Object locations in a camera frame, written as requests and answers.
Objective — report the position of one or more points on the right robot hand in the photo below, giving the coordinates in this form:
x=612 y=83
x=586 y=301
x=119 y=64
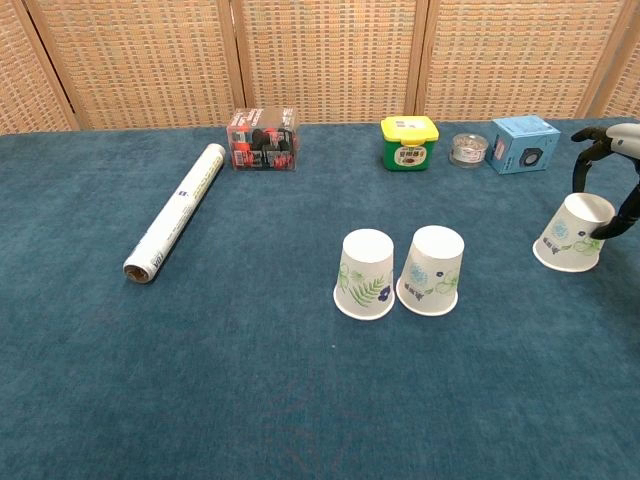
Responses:
x=627 y=142

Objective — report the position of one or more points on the white paper cup blue flower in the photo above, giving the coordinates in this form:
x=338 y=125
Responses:
x=567 y=237
x=430 y=275

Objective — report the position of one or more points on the white paper cup fern print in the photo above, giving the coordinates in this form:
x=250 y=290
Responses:
x=365 y=275

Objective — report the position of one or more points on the woven rattan screen panel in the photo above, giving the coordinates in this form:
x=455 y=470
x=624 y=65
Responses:
x=330 y=60
x=25 y=80
x=145 y=65
x=625 y=80
x=515 y=60

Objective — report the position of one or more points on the light blue cardboard box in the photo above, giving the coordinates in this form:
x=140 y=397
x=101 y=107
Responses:
x=522 y=142

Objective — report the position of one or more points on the clear round plastic container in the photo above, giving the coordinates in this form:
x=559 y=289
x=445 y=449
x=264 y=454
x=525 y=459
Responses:
x=467 y=150

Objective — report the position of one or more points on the green tub yellow lid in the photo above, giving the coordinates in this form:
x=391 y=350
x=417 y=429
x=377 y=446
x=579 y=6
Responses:
x=407 y=147

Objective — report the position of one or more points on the clear box red black items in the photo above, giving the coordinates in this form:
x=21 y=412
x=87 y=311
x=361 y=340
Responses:
x=262 y=140

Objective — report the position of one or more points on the white plastic wrap roll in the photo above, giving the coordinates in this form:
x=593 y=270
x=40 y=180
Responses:
x=175 y=212

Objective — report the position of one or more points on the dark blue felt table mat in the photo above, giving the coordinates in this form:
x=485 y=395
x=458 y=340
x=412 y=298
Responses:
x=200 y=375

